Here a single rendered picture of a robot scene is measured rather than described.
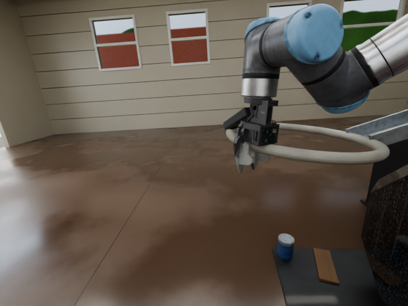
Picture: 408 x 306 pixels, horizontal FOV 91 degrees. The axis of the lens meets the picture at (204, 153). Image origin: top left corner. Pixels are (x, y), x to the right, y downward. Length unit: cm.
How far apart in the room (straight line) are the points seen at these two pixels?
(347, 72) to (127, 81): 684
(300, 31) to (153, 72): 656
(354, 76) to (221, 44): 637
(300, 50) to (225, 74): 630
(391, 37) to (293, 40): 17
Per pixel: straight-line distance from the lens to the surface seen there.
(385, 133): 86
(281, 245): 153
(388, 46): 50
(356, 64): 50
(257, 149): 56
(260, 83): 52
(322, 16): 43
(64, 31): 808
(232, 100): 670
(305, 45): 41
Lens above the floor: 111
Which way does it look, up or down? 17 degrees down
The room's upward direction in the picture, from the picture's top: 4 degrees counter-clockwise
